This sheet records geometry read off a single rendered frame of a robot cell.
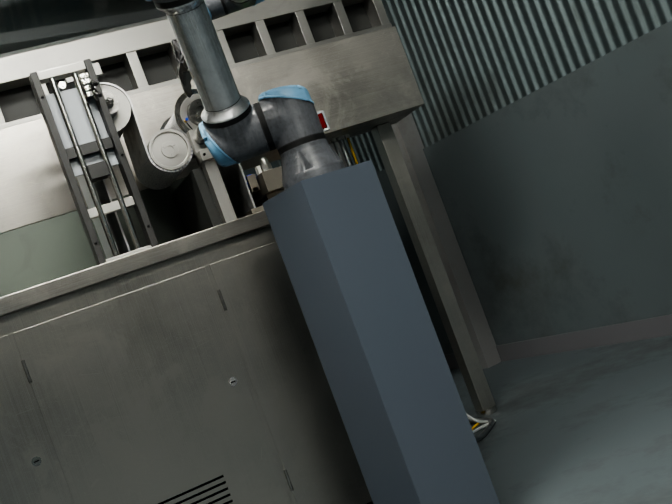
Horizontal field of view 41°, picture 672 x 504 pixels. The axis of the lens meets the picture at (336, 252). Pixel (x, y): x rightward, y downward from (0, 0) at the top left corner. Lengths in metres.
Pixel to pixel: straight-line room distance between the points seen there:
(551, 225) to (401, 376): 2.08
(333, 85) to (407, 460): 1.57
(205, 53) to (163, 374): 0.78
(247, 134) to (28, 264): 1.01
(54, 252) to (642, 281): 2.23
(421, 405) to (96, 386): 0.77
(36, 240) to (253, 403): 0.92
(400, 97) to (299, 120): 1.23
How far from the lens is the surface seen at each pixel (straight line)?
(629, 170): 3.68
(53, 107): 2.52
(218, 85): 2.04
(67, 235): 2.88
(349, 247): 2.01
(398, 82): 3.30
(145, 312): 2.27
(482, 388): 3.43
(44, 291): 2.22
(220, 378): 2.30
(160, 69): 3.13
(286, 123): 2.09
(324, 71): 3.20
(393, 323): 2.04
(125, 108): 2.65
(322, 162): 2.06
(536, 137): 3.94
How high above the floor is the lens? 0.69
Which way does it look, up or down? 1 degrees up
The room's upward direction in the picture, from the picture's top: 20 degrees counter-clockwise
